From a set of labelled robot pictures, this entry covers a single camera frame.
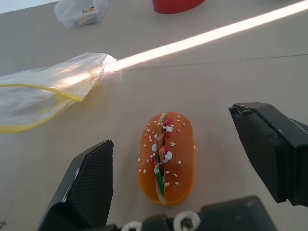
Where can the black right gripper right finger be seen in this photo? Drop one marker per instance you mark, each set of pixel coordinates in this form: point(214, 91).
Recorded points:
point(267, 149)

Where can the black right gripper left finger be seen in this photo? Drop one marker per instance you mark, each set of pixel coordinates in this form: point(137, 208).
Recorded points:
point(86, 183)

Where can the orange hot dog bun snack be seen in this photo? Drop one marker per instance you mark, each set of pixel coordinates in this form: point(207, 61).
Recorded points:
point(166, 159)

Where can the clear yellow-edged plastic bag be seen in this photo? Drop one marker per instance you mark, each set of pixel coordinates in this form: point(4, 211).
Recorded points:
point(45, 93)

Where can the clear plastic storage box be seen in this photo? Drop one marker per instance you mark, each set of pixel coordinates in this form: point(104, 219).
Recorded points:
point(80, 13)

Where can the red round container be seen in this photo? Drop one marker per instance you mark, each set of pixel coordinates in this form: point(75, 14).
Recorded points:
point(176, 5)

